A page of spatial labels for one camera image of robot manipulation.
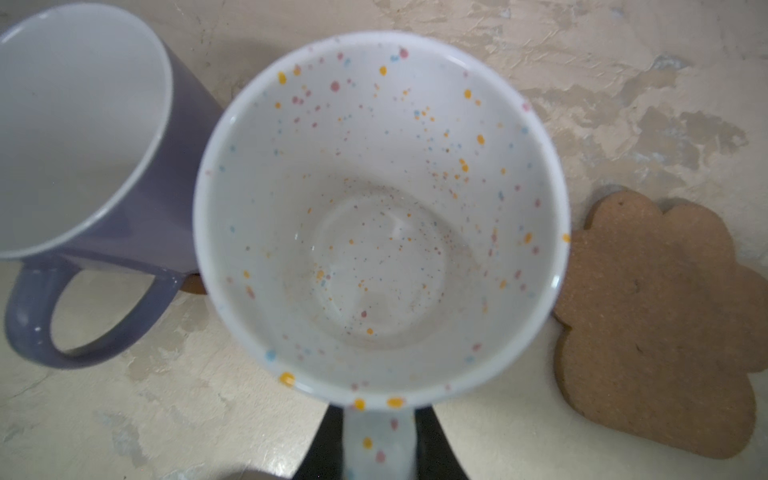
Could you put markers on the brown flower cork coaster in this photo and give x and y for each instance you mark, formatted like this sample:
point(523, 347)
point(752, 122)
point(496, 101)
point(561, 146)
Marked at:
point(662, 326)

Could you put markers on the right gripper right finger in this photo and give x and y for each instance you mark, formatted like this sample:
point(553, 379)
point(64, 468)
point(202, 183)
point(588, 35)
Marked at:
point(435, 457)

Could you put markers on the brown round saucer coaster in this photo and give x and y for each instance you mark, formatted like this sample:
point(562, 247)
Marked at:
point(193, 284)

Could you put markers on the white speckled mug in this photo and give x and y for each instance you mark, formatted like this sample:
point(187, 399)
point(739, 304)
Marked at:
point(382, 222)

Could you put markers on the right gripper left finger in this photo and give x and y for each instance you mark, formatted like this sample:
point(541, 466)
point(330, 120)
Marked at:
point(324, 458)

